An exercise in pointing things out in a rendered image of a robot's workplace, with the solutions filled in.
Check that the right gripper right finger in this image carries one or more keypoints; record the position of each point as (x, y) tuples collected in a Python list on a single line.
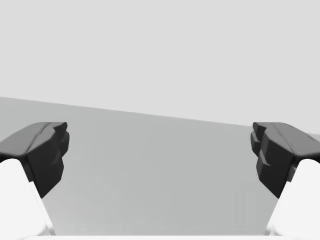
[(277, 160)]

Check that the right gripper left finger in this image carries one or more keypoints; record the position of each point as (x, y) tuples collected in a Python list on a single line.
[(42, 160)]

